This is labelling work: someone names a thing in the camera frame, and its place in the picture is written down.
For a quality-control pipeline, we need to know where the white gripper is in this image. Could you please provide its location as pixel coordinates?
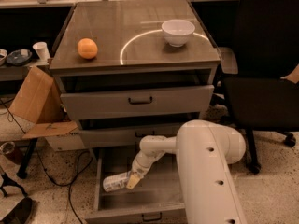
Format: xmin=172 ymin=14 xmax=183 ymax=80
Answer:
xmin=126 ymin=151 xmax=164 ymax=189

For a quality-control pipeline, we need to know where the clear plastic water bottle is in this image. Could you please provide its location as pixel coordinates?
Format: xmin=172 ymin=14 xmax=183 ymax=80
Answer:
xmin=103 ymin=172 xmax=130 ymax=192

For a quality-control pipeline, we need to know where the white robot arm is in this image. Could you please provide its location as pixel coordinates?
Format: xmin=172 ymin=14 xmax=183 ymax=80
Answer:
xmin=127 ymin=119 xmax=247 ymax=224

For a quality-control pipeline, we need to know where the bottom grey drawer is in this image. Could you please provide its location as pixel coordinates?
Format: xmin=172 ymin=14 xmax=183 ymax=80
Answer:
xmin=85 ymin=146 xmax=186 ymax=224

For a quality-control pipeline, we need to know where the grey drawer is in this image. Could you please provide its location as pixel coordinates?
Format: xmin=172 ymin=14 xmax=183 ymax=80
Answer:
xmin=61 ymin=85 xmax=213 ymax=120
xmin=79 ymin=122 xmax=183 ymax=148
xmin=85 ymin=146 xmax=186 ymax=224

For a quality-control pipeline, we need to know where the middle grey drawer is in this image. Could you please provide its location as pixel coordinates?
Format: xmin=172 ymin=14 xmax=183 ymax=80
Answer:
xmin=79 ymin=122 xmax=183 ymax=148

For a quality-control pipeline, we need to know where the top grey drawer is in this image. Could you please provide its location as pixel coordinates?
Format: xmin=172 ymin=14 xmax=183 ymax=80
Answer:
xmin=61 ymin=85 xmax=213 ymax=120

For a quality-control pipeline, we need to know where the grey drawer cabinet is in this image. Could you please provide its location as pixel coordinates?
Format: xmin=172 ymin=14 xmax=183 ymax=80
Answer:
xmin=49 ymin=0 xmax=221 ymax=155

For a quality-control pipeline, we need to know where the black table leg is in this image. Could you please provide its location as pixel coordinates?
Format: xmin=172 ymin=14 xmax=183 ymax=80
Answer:
xmin=17 ymin=138 xmax=37 ymax=179

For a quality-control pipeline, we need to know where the black shoe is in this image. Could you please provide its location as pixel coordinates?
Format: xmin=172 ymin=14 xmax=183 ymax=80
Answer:
xmin=0 ymin=197 xmax=33 ymax=224

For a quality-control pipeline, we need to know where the brown cardboard box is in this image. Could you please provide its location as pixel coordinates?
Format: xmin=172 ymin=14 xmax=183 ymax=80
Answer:
xmin=9 ymin=66 xmax=77 ymax=139

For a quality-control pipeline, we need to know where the black stand leg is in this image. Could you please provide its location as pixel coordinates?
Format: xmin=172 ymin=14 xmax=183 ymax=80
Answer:
xmin=0 ymin=166 xmax=27 ymax=197

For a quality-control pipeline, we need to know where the brown glass jar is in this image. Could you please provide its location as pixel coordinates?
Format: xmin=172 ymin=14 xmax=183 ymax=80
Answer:
xmin=0 ymin=142 xmax=23 ymax=165

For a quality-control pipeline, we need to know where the orange fruit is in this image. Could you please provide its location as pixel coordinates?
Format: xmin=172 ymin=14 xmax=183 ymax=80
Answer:
xmin=78 ymin=38 xmax=98 ymax=59

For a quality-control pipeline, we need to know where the black office chair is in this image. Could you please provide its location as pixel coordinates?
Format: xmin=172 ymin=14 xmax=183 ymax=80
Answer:
xmin=218 ymin=0 xmax=299 ymax=174

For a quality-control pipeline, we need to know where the white ceramic bowl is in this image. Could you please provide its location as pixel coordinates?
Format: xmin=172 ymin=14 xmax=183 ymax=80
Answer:
xmin=162 ymin=19 xmax=195 ymax=47

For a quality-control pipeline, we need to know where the white paper cup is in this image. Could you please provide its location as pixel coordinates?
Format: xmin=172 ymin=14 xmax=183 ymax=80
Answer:
xmin=33 ymin=42 xmax=50 ymax=61

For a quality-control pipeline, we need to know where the dark blue dish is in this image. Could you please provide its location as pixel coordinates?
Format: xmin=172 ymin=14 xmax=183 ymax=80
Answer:
xmin=7 ymin=49 xmax=32 ymax=66

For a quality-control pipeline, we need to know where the small bowl at left edge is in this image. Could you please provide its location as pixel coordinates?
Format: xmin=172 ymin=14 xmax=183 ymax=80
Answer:
xmin=0 ymin=49 xmax=7 ymax=66

